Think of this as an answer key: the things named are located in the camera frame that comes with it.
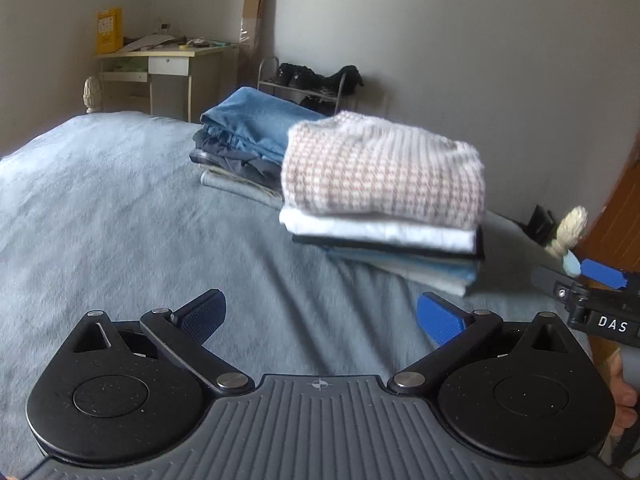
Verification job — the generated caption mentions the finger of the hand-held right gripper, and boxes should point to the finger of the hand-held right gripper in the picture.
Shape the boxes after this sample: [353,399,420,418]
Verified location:
[554,280,593,331]
[580,258,640,291]

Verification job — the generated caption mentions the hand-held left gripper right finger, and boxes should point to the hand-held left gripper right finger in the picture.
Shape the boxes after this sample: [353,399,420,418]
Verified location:
[387,291,573,395]

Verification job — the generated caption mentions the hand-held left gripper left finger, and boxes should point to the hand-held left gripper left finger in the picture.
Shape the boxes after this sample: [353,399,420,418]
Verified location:
[72,288,253,395]

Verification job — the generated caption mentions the pink houndstooth coat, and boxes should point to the pink houndstooth coat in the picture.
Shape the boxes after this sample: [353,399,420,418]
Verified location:
[280,111,486,231]

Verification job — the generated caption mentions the folded dark navy clothes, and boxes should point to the folded dark navy clothes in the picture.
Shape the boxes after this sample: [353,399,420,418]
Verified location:
[190,127,286,196]

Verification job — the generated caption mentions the person's right hand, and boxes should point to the person's right hand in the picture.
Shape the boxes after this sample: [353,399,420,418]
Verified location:
[610,347,640,441]

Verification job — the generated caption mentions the cream bedpost finial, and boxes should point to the cream bedpost finial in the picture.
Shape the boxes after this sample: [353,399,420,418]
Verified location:
[82,76,103,115]
[547,206,588,261]

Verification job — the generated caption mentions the wooden door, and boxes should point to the wooden door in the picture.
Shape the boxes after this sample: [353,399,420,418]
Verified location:
[575,142,640,276]

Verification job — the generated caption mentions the white folded garment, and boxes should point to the white folded garment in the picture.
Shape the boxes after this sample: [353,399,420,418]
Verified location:
[279,205,478,253]

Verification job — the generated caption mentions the grey bed blanket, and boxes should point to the grey bed blanket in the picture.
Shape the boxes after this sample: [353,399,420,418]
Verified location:
[0,110,601,476]

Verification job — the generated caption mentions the light grey folded garment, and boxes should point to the light grey folded garment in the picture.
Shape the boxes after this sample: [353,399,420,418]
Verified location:
[200,167,286,208]

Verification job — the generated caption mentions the folded blue jeans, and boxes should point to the folded blue jeans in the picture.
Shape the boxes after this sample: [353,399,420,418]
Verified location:
[200,86,328,166]

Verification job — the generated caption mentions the beige wooden desk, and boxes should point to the beige wooden desk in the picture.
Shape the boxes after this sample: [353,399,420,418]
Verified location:
[94,40,241,123]

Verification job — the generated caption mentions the metal shoe rack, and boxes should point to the metal shoe rack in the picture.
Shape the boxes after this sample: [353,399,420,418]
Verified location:
[257,56,351,116]

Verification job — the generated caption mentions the white desk drawer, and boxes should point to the white desk drawer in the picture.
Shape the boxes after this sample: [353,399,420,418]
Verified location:
[148,55,190,77]

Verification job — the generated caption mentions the black boots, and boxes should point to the black boots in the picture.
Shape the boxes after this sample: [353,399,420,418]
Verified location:
[322,65,365,96]

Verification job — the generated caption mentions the black leather shoes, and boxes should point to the black leather shoes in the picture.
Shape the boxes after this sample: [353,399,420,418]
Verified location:
[275,62,326,88]

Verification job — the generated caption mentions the white papers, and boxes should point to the white papers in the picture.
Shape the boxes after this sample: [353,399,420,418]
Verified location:
[122,34,188,53]

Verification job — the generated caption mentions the yellow box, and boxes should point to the yellow box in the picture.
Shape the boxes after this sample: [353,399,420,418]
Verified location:
[95,7,123,55]

